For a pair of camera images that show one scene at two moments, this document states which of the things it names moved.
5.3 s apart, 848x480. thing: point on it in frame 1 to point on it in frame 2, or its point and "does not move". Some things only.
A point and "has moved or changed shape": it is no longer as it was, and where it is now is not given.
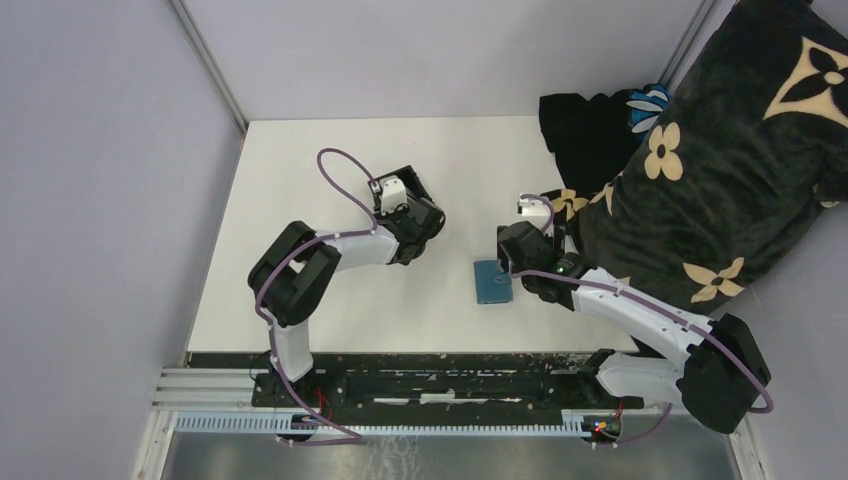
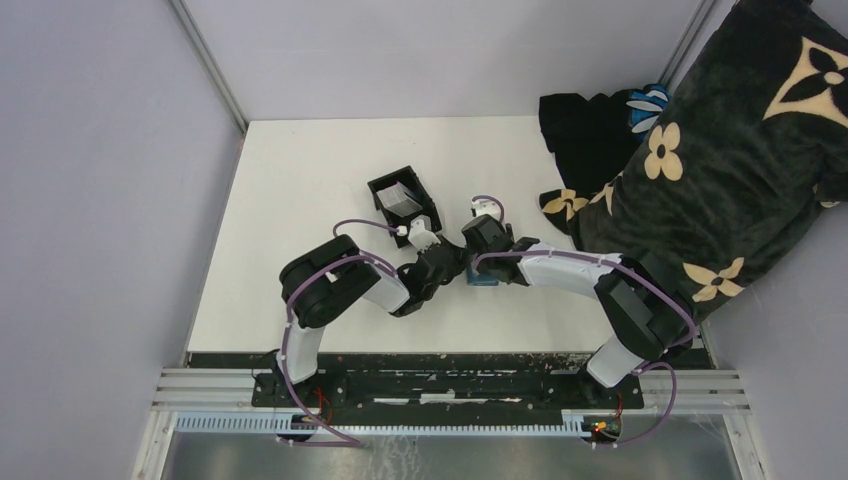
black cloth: x=591 y=140 does not move
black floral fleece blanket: x=750 y=144 does not move
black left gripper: x=402 y=211 to x=461 y=256
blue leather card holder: x=492 y=287 has moved or changed shape
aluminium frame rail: x=208 y=390 does not move
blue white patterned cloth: x=646 y=106 does not move
